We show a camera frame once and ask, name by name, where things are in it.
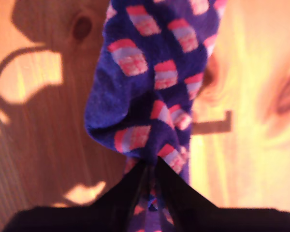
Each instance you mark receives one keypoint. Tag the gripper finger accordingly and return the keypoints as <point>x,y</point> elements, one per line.
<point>178,195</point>
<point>125,193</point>

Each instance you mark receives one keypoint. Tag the purple patterned sock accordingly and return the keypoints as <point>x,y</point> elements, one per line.
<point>145,79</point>

